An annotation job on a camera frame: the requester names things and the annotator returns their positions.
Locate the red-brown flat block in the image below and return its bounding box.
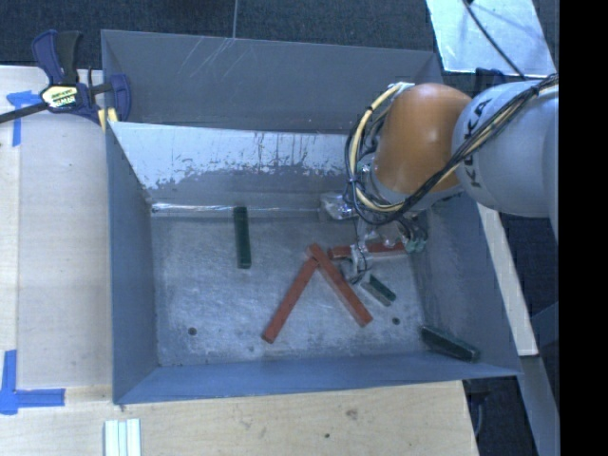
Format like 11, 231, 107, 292
326, 239, 409, 261
260, 256, 321, 345
305, 242, 374, 329

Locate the dark green flat block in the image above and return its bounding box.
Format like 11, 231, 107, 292
232, 205, 253, 270
358, 273, 398, 308
419, 325, 482, 364

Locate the small clear glass thing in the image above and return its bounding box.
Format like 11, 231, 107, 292
319, 192, 356, 222

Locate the grey metal bin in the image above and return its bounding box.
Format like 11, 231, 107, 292
99, 28, 524, 406

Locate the pale wood board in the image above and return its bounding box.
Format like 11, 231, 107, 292
16, 66, 116, 391

